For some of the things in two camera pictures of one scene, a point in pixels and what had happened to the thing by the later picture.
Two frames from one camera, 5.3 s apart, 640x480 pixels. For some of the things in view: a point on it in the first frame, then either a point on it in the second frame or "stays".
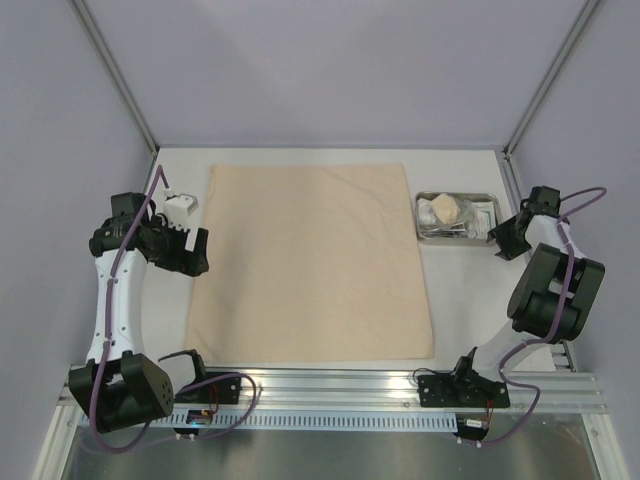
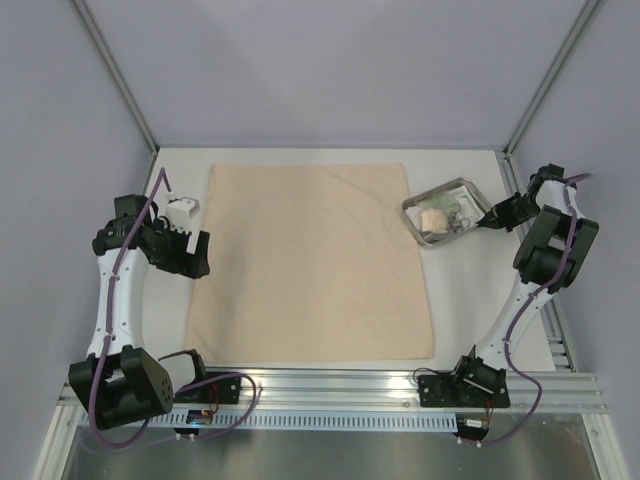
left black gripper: (183, 261) stays
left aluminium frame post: (119, 73) stays
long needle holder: (469, 216) → (456, 223)
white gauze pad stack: (426, 214) → (415, 214)
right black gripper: (511, 236) → (501, 216)
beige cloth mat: (308, 263) stays
